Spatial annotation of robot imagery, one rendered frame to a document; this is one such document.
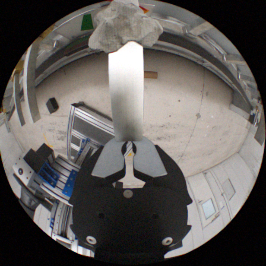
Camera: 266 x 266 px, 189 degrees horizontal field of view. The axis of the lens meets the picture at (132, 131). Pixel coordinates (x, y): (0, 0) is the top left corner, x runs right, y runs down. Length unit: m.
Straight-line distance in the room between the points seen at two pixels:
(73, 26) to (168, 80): 0.97
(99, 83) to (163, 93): 0.74
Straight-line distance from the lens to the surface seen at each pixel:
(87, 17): 0.30
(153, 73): 0.90
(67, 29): 0.34
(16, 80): 0.54
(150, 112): 1.00
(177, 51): 1.02
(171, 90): 1.05
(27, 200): 0.62
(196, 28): 0.35
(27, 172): 0.48
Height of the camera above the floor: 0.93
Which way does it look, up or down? 60 degrees down
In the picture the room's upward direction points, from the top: 178 degrees clockwise
